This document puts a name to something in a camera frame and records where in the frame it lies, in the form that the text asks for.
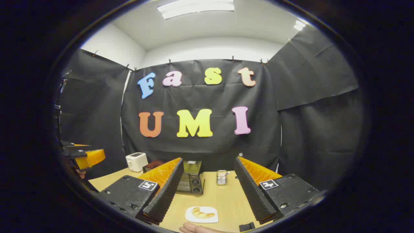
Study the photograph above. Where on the small ceiling light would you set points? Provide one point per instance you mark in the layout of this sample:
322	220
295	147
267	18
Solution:
299	25

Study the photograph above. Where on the white square plate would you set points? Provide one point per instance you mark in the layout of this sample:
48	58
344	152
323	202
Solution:
212	220

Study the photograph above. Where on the golden croissant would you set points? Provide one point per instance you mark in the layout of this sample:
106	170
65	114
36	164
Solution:
202	213

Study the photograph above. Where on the black electric oven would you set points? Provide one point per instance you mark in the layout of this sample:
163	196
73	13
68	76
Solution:
194	181

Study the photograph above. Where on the white toaster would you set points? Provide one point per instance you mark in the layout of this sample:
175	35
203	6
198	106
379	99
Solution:
136	161

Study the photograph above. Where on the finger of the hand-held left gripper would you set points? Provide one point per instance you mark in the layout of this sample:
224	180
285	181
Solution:
76	146
93	158

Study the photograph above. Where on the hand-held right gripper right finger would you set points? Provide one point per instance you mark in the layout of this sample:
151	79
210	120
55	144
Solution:
252	194

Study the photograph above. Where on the black table edge clamp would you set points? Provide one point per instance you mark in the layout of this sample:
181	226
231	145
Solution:
247	227

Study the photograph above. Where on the large ceiling light panel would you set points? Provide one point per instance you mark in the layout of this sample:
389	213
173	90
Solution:
194	8

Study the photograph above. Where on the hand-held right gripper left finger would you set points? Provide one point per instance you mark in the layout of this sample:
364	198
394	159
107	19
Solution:
168	191

